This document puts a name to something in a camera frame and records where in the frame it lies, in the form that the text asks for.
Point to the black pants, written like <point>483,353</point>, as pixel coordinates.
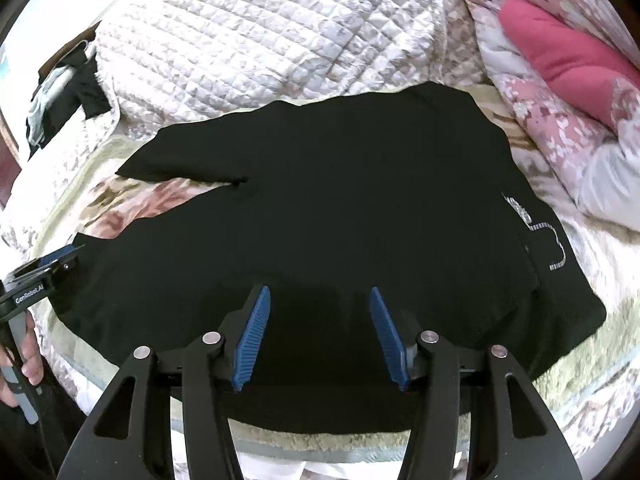
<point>414,194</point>

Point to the beige quilted bedspread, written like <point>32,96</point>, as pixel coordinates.
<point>161,62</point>

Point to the person's left hand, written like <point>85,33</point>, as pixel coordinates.
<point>30,357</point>

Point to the pink floral folded comforter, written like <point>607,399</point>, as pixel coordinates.
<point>569,72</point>

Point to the dark clothes pile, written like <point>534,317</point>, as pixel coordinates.
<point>71,84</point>

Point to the green floral fleece blanket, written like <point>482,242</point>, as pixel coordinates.
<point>589,391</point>

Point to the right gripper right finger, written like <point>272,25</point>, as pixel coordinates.
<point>513,435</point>

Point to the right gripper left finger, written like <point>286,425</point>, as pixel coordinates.
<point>127,435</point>

